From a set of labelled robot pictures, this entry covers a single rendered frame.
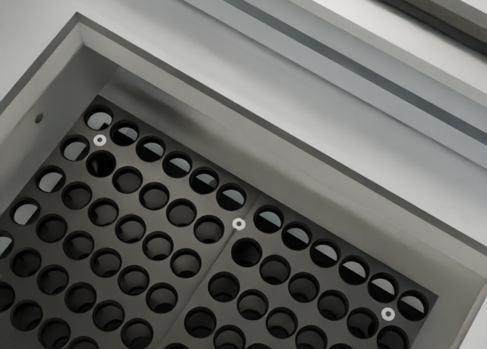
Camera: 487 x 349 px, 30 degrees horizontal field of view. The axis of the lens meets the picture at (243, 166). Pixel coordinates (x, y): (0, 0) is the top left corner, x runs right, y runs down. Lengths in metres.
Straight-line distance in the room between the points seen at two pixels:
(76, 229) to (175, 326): 0.06
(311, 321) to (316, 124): 0.08
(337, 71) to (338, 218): 0.12
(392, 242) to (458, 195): 0.11
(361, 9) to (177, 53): 0.08
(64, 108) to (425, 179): 0.19
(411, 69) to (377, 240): 0.15
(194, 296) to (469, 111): 0.14
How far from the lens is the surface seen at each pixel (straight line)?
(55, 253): 0.39
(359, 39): 0.34
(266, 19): 0.36
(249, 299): 0.41
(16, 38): 0.39
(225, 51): 0.38
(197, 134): 0.48
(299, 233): 0.45
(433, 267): 0.47
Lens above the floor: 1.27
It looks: 66 degrees down
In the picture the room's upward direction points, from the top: 5 degrees clockwise
